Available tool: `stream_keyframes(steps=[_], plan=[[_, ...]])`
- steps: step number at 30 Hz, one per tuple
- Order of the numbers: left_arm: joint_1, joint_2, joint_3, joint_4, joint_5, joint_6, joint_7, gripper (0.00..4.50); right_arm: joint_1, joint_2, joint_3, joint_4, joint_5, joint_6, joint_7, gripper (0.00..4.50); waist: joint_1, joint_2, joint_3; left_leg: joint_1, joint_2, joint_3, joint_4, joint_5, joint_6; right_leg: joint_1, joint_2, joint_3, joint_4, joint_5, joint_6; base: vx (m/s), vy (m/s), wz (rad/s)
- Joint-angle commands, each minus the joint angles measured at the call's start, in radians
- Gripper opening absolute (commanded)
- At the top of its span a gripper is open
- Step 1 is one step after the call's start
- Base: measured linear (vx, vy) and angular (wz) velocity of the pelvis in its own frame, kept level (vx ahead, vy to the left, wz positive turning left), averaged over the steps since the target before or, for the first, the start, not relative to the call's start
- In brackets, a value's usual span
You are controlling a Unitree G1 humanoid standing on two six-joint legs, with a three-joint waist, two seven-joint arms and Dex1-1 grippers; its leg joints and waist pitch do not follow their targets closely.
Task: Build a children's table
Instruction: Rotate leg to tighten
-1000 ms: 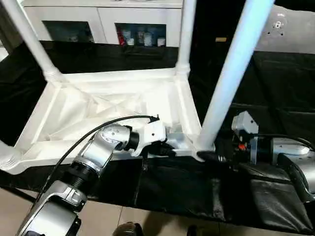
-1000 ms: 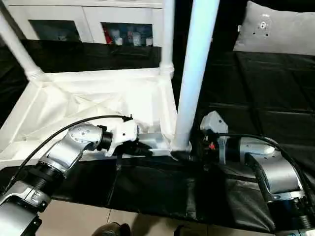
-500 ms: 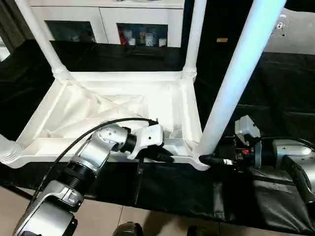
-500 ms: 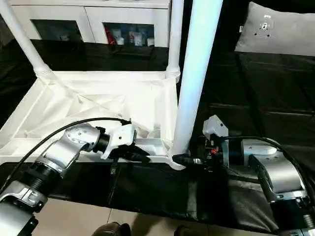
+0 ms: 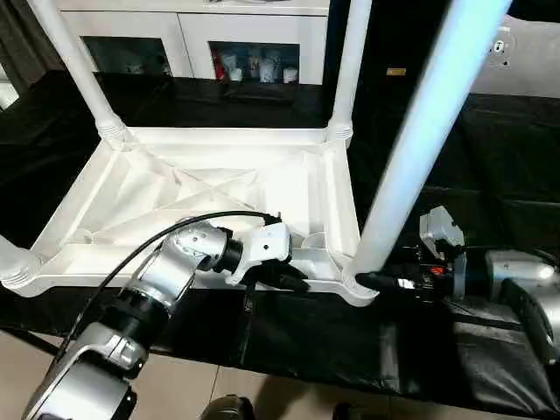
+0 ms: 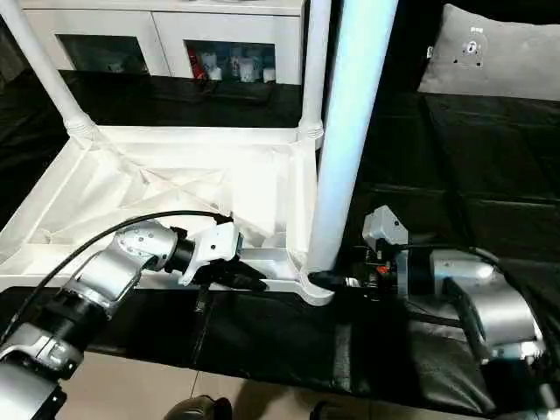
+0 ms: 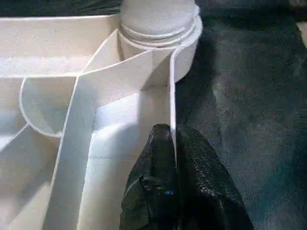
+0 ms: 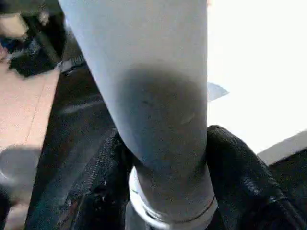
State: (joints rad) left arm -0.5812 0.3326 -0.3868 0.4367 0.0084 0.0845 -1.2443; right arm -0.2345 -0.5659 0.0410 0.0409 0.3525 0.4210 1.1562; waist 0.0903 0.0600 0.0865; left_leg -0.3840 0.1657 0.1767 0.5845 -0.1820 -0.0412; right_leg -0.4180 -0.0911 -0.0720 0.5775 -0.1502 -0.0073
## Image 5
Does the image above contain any dark right robot foot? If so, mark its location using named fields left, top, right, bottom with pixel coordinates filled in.
left=332, top=404, right=379, bottom=420

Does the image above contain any white plastic table top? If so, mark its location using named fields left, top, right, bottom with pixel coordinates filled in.
left=0, top=126, right=379, bottom=308

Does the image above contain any white cabinet with glass doors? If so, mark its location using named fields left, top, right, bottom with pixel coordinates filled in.
left=52, top=0, right=330, bottom=87

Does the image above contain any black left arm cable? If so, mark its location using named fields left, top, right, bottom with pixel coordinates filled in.
left=52, top=211, right=282, bottom=368

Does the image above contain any grey cushion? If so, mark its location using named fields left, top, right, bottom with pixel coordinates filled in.
left=471, top=16, right=560, bottom=99

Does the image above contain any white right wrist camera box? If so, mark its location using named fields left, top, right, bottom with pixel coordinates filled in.
left=418, top=206, right=466, bottom=260

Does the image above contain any white plastic table leg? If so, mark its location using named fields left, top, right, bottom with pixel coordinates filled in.
left=26, top=0, right=132, bottom=151
left=0, top=234, right=45, bottom=291
left=341, top=0, right=514, bottom=295
left=325, top=0, right=374, bottom=146

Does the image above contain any black work mat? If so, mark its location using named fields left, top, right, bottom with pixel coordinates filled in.
left=0, top=72, right=560, bottom=417

